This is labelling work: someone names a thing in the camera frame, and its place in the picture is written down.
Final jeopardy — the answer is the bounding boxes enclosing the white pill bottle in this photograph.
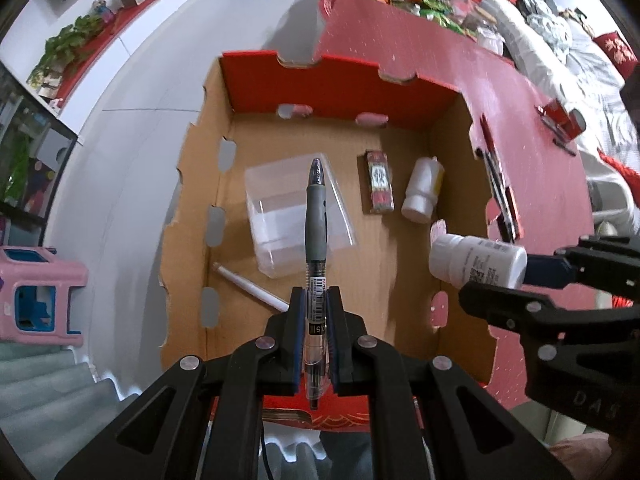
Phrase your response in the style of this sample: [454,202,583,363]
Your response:
[428,233,528,290]

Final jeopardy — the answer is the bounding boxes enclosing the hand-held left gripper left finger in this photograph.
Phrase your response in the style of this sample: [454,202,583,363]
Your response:
[55,286,307,480]

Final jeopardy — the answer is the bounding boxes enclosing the glass display cabinet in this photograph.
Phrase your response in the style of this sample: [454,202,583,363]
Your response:
[0,67,79,222]

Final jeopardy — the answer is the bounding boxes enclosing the yellow label pill bottle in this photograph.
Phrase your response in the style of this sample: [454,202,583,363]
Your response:
[401,156,446,224]

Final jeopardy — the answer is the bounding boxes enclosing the pile of snack packets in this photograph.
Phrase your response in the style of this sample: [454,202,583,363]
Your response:
[339,0,506,57]

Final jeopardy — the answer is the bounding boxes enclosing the red patterned cushion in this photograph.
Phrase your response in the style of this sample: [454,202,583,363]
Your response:
[592,31,639,79]

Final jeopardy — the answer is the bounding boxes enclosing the grey grip gel pen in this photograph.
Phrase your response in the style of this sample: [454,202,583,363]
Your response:
[302,157,332,412]

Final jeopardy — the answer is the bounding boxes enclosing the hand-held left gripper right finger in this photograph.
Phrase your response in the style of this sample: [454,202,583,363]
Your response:
[325,286,573,480]

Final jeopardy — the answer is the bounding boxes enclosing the clear plastic container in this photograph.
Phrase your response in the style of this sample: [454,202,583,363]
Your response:
[244,152,360,280]

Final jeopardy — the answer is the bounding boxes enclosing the decorated red rectangular box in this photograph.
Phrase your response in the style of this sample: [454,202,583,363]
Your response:
[358,150,396,215]

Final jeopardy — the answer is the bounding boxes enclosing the pink and blue plastic stool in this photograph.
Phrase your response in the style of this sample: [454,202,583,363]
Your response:
[0,246,90,347]

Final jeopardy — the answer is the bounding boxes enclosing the white barrel pen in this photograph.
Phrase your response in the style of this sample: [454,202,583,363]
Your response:
[211,261,291,312]

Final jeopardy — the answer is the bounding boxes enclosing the green potted plant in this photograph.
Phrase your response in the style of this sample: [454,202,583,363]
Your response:
[26,12,107,87]

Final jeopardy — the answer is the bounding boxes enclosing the person's leg in jeans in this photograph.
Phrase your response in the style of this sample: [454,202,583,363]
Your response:
[319,429,372,480]

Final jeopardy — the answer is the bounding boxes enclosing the black marker pen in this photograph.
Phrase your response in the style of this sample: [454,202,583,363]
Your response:
[476,147,513,236]

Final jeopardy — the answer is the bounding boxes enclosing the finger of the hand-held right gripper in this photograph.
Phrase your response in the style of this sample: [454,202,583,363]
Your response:
[525,235,640,293]
[459,281,640,345]

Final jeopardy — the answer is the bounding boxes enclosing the pale scalloped sofa cover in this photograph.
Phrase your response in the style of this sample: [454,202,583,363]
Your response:
[0,339,144,480]

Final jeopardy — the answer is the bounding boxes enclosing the red and brown cardboard box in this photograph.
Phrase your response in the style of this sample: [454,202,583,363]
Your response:
[159,50,501,433]

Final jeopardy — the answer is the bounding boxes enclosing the white bedding on sofa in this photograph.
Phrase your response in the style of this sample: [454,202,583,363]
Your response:
[475,0,640,186]

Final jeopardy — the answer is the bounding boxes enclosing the white cabinet with red top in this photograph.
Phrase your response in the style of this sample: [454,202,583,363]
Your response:
[30,0,226,117]

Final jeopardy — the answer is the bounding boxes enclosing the black cable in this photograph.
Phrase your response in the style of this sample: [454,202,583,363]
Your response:
[259,410,274,480]

